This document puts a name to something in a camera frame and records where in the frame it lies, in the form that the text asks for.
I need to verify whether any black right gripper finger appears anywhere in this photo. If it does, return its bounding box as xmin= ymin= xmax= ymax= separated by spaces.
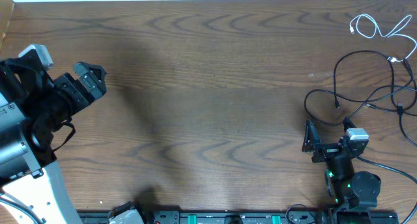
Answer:
xmin=302 ymin=119 xmax=321 ymax=152
xmin=343 ymin=117 xmax=356 ymax=132

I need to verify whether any thin black cable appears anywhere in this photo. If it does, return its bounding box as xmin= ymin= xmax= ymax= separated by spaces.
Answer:
xmin=304 ymin=50 xmax=417 ymax=127

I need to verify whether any white USB cable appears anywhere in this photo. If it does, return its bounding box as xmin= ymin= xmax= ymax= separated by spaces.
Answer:
xmin=349 ymin=12 xmax=417 ymax=64

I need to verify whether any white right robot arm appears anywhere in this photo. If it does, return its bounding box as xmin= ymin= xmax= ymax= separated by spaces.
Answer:
xmin=302 ymin=118 xmax=381 ymax=223

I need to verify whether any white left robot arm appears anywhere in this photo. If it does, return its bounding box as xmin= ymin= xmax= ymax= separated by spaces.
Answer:
xmin=1 ymin=55 xmax=106 ymax=223

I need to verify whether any clear tape strip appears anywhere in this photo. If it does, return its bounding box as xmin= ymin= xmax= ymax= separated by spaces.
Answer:
xmin=308 ymin=72 xmax=333 ymax=78

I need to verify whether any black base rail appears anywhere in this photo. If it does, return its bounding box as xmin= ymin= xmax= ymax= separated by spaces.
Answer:
xmin=76 ymin=201 xmax=399 ymax=224

